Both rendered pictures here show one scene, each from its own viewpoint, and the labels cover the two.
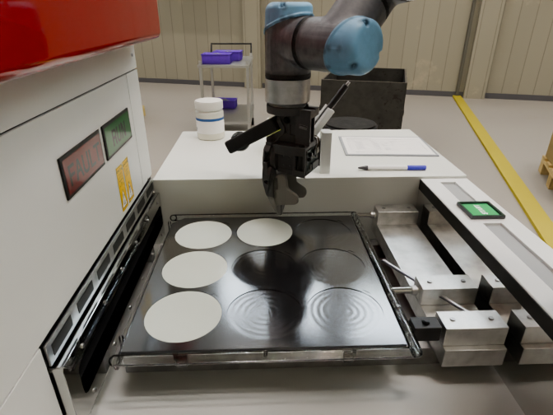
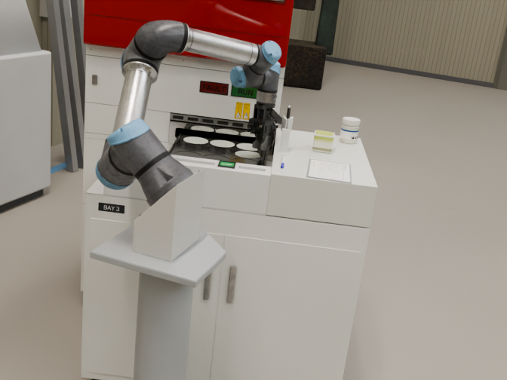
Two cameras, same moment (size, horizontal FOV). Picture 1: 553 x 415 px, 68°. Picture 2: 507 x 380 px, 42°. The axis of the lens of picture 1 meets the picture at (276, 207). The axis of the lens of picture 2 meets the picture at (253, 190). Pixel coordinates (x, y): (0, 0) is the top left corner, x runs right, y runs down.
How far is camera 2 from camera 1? 2.59 m
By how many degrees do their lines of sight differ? 85
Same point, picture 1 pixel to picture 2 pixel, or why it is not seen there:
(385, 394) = not seen: hidden behind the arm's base
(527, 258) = (186, 161)
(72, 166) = (206, 85)
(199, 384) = not seen: hidden behind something
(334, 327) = (180, 152)
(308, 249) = (229, 157)
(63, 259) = (189, 103)
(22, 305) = (170, 99)
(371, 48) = (235, 78)
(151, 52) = not seen: outside the picture
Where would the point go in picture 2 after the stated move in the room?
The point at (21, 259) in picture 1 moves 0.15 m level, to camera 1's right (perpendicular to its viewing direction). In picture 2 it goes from (175, 91) to (167, 98)
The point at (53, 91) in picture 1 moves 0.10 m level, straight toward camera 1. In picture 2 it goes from (207, 65) to (184, 64)
